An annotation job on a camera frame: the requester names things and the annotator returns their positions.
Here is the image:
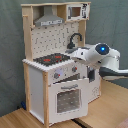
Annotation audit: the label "white oven door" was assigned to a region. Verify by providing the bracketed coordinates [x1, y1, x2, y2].
[49, 78, 89, 123]

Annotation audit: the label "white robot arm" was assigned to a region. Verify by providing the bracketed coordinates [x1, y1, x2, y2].
[71, 43, 128, 80]

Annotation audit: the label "wooden toy kitchen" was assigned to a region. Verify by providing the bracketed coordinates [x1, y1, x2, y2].
[20, 1, 107, 128]

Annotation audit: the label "right red stove knob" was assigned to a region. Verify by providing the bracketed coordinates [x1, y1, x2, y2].
[72, 66, 77, 72]

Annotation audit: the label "red stove knob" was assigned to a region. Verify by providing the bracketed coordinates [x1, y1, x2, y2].
[54, 73, 60, 79]
[72, 66, 77, 72]

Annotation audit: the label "black stovetop red burners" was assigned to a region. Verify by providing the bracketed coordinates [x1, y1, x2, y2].
[34, 53, 70, 67]

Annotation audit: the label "left red stove knob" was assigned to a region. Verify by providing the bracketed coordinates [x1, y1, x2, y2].
[54, 73, 60, 79]

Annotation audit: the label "black faucet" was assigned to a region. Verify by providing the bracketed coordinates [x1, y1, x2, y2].
[67, 33, 82, 49]

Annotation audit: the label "white cabinet door with dispenser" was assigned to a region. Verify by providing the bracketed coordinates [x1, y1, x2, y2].
[80, 65, 101, 102]

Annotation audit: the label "grey range hood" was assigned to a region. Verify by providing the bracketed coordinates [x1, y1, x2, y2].
[35, 6, 64, 27]

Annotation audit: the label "toy microwave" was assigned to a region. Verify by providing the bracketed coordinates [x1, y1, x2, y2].
[67, 3, 89, 21]

